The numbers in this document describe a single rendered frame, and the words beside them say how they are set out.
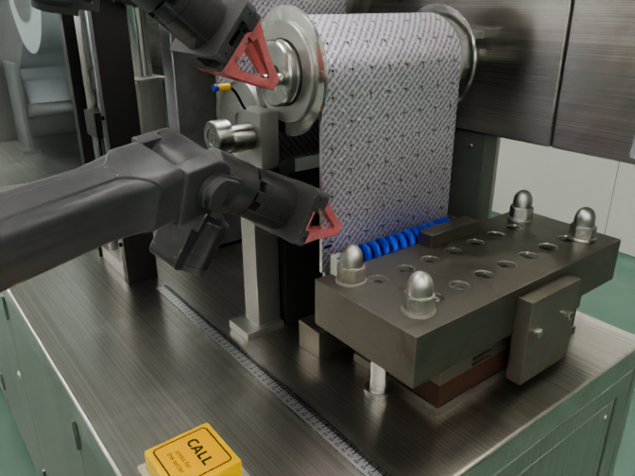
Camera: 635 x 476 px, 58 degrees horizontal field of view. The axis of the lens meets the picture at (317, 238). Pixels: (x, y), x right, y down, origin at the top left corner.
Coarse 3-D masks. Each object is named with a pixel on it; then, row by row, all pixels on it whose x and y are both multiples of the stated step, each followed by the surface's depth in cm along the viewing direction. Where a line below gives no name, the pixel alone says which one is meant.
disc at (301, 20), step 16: (272, 16) 67; (288, 16) 65; (304, 16) 63; (304, 32) 63; (320, 48) 62; (320, 64) 62; (320, 80) 63; (320, 96) 64; (320, 112) 65; (288, 128) 70; (304, 128) 67
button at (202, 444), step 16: (192, 432) 58; (208, 432) 58; (160, 448) 56; (176, 448) 56; (192, 448) 56; (208, 448) 56; (224, 448) 56; (160, 464) 54; (176, 464) 54; (192, 464) 54; (208, 464) 54; (224, 464) 54; (240, 464) 55
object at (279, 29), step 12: (276, 24) 66; (288, 24) 64; (276, 36) 67; (288, 36) 65; (300, 36) 63; (300, 48) 64; (300, 60) 64; (312, 60) 63; (312, 72) 63; (312, 84) 64; (300, 96) 66; (312, 96) 64; (276, 108) 70; (288, 108) 68; (300, 108) 66; (288, 120) 69
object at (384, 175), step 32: (320, 128) 66; (352, 128) 68; (384, 128) 72; (416, 128) 75; (448, 128) 79; (320, 160) 67; (352, 160) 70; (384, 160) 73; (416, 160) 77; (448, 160) 81; (352, 192) 72; (384, 192) 75; (416, 192) 79; (448, 192) 83; (320, 224) 70; (352, 224) 73; (384, 224) 77; (416, 224) 81; (320, 256) 72
